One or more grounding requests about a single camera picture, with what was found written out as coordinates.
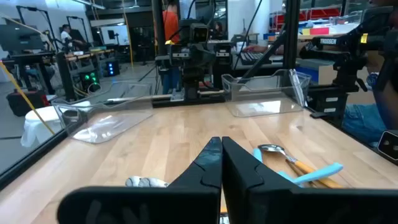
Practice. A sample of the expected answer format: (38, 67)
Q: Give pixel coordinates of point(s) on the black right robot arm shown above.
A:
(191, 81)

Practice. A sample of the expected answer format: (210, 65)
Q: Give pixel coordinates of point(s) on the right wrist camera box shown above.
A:
(199, 32)

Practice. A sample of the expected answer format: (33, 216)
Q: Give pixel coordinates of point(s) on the table-level camera box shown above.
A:
(388, 145)

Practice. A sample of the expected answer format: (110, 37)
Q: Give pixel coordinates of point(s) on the wooden workbench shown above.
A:
(84, 56)

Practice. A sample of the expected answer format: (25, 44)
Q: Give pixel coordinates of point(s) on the white bag-lined bin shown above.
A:
(40, 124)

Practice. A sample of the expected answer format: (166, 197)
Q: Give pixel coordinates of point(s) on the black keyboard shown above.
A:
(252, 57)

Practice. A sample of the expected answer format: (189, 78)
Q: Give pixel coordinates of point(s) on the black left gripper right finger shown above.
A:
(264, 202)

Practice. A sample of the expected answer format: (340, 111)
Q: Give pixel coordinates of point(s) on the computer tower with green lights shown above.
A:
(89, 80)

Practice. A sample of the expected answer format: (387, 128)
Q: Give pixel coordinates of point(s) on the clear plastic bin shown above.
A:
(264, 105)
(102, 124)

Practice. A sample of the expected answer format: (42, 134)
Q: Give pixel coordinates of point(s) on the black case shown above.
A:
(25, 102)

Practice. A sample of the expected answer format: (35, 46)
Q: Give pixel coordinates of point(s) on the cardboard box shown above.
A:
(323, 73)

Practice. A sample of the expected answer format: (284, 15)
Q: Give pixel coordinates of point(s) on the black rig frame post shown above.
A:
(292, 34)

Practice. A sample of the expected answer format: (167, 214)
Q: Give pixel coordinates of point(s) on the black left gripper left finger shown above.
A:
(186, 202)

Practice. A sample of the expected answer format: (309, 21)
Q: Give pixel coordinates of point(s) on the person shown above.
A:
(363, 124)
(66, 35)
(171, 25)

